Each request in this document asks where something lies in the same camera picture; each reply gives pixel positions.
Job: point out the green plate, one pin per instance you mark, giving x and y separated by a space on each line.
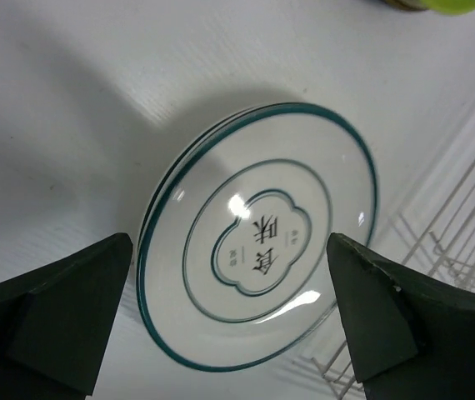
450 7

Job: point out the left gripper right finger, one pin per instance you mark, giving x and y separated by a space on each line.
409 336

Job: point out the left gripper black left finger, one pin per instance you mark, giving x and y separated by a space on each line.
55 322

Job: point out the dark grey blue plate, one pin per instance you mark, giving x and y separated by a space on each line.
407 5

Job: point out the white plate orange flower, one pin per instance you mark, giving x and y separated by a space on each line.
173 168

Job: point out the metal wire dish rack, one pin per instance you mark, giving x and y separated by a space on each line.
432 232

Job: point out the white plate dark pattern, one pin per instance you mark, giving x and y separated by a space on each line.
233 268

